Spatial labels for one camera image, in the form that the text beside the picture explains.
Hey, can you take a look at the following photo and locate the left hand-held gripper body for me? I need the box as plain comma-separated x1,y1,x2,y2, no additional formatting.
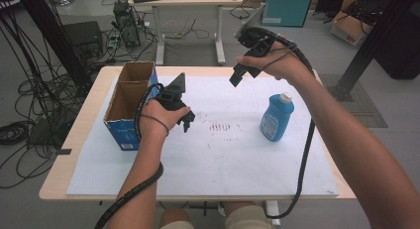
155,72,196,125

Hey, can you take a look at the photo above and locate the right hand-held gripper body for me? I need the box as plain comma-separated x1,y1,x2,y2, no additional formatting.
234,3,299,80

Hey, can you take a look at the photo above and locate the blue cardboard box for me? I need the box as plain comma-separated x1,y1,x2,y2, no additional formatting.
103,60,159,152

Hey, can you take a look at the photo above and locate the blue plastic bottle white cap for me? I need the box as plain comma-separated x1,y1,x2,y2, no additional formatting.
260,91,295,143

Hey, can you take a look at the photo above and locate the person's left hand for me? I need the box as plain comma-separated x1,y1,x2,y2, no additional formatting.
138,99,192,142

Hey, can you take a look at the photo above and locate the person's right hand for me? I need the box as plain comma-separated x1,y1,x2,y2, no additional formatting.
235,34,313,88

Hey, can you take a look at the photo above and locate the white sheet table cover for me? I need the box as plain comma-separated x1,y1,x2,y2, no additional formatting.
65,74,340,197

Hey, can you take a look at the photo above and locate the teal cabinet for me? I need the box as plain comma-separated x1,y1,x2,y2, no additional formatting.
260,0,315,28

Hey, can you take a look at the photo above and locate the black electronic tower device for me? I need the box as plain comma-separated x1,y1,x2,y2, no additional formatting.
112,0,142,49

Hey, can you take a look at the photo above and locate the person's left leg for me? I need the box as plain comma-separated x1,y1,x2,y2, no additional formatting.
159,207,196,229

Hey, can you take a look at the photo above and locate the person's leg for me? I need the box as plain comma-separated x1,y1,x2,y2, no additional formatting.
159,207,196,229
220,201,275,229

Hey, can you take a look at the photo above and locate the brown cardboard box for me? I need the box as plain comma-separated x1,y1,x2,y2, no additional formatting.
329,0,374,48

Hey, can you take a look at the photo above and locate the black computer case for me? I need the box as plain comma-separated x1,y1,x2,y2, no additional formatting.
61,21,105,62

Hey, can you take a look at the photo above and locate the person's right leg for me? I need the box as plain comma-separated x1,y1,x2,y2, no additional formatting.
220,201,275,229

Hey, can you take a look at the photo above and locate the grey floor mat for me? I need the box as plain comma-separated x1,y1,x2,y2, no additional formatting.
318,72,389,129

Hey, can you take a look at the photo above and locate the black metal stand beam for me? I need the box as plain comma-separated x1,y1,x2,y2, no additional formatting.
330,0,420,102

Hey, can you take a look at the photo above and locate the white table leg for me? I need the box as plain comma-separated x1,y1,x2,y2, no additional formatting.
264,199,282,227

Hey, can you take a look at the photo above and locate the black metal stand pole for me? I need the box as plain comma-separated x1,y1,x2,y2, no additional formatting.
14,0,93,91

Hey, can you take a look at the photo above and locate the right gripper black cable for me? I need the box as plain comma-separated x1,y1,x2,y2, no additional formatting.
242,26,317,220

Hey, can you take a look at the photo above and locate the bundle of black floor cables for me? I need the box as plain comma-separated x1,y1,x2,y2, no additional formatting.
0,10,87,190

